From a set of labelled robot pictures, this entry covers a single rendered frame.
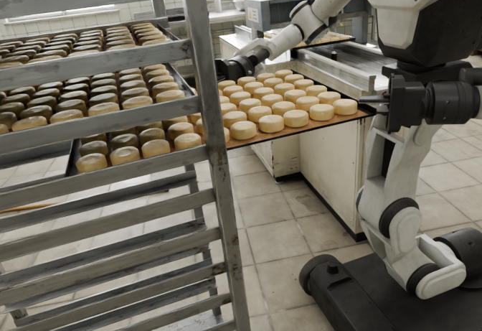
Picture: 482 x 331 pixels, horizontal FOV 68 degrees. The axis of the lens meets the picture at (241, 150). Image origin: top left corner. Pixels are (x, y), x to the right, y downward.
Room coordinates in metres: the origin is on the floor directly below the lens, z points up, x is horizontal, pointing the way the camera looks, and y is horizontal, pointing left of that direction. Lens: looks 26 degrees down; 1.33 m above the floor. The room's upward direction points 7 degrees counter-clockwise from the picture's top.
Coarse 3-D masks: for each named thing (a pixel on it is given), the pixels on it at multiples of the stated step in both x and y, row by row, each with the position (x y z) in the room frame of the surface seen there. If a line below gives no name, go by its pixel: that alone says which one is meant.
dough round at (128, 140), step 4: (116, 136) 0.66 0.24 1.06; (120, 136) 0.66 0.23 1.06; (124, 136) 0.66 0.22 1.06; (128, 136) 0.66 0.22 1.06; (132, 136) 0.65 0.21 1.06; (136, 136) 0.66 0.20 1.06; (112, 140) 0.65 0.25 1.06; (116, 140) 0.64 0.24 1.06; (120, 140) 0.64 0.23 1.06; (124, 140) 0.64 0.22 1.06; (128, 140) 0.64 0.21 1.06; (132, 140) 0.64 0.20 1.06; (136, 140) 0.65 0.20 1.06; (112, 144) 0.63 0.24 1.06; (116, 144) 0.63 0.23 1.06; (120, 144) 0.63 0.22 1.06; (124, 144) 0.63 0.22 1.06; (128, 144) 0.63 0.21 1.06; (132, 144) 0.63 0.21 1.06; (136, 144) 0.64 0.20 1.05; (112, 148) 0.64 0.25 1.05; (116, 148) 0.63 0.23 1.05
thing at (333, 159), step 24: (312, 72) 1.88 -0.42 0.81; (360, 96) 1.43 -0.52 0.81; (360, 120) 1.42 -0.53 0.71; (312, 144) 1.89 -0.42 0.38; (336, 144) 1.61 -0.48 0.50; (360, 144) 1.42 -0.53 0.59; (312, 168) 1.90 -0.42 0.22; (336, 168) 1.61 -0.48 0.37; (360, 168) 1.42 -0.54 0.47; (336, 192) 1.60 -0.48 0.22; (336, 216) 1.66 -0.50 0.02; (360, 240) 1.46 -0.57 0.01
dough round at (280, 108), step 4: (276, 104) 0.75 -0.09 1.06; (280, 104) 0.74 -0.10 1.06; (284, 104) 0.74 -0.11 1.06; (288, 104) 0.74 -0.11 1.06; (292, 104) 0.74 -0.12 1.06; (272, 108) 0.74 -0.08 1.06; (276, 108) 0.72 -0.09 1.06; (280, 108) 0.72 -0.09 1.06; (284, 108) 0.72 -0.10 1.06; (288, 108) 0.72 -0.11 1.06; (292, 108) 0.72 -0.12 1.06; (276, 112) 0.72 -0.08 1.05; (280, 112) 0.72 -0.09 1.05; (284, 112) 0.71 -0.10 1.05
